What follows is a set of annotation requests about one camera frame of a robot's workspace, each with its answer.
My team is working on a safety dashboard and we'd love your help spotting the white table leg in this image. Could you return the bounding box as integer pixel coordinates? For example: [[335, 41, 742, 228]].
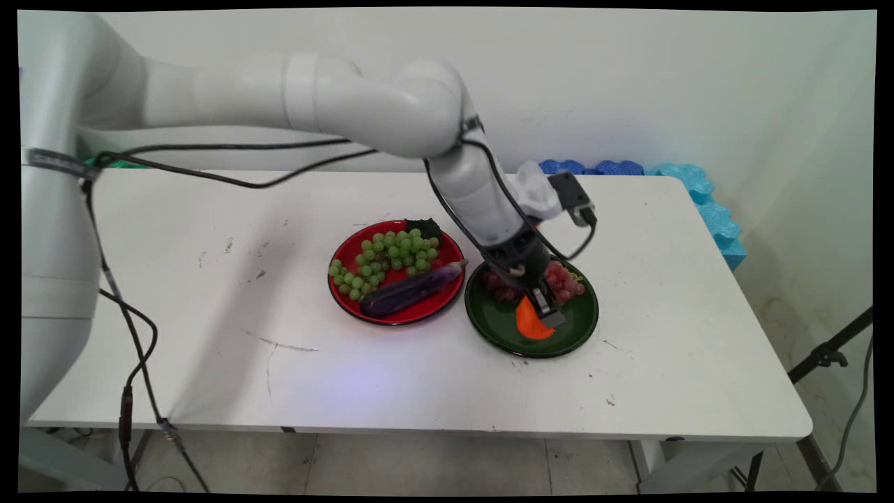
[[629, 439, 765, 494]]

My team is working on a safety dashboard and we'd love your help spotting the light blue foam mat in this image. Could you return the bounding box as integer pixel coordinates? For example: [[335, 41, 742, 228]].
[[698, 201, 748, 272], [646, 163, 716, 205]]

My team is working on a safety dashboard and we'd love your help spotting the black hanging cable with connector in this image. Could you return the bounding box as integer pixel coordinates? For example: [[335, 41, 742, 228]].
[[80, 178, 212, 494]]

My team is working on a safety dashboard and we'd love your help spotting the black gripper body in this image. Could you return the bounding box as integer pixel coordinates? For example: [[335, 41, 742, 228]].
[[482, 227, 557, 298]]

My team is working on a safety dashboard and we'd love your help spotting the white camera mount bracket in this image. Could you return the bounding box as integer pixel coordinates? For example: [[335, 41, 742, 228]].
[[513, 161, 564, 221]]

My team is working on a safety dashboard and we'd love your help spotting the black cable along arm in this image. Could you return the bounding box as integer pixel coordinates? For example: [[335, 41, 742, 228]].
[[105, 138, 353, 159], [94, 148, 379, 190]]

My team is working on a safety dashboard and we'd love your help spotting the grey tripod cable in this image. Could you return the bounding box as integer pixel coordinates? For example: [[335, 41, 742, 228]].
[[814, 335, 874, 491]]

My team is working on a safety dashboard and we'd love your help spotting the purple eggplant toy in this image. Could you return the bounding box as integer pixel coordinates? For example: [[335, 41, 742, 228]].
[[359, 259, 470, 319]]

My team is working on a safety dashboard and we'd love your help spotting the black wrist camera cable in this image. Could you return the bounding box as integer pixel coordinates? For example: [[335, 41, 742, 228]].
[[423, 117, 599, 282]]

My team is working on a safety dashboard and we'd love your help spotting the red round plate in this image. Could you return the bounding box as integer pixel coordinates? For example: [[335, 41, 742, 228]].
[[327, 220, 467, 327]]

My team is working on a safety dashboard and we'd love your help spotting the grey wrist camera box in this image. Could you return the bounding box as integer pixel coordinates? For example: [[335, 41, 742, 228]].
[[547, 171, 596, 228]]

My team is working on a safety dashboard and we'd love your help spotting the green grape bunch with leaf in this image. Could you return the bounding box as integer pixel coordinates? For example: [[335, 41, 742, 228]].
[[328, 218, 444, 302]]

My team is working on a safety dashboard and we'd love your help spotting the black tripod stand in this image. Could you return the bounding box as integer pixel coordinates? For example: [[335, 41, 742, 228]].
[[744, 305, 874, 491]]

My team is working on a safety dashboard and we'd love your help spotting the red grape bunch toy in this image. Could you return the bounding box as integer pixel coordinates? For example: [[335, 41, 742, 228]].
[[481, 260, 587, 305]]

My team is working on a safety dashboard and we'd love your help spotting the grey cable strap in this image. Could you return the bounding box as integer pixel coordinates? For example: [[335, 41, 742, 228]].
[[27, 147, 99, 181]]

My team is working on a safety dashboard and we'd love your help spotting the dark green round plate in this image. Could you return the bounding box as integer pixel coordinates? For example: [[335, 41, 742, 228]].
[[464, 258, 600, 359]]

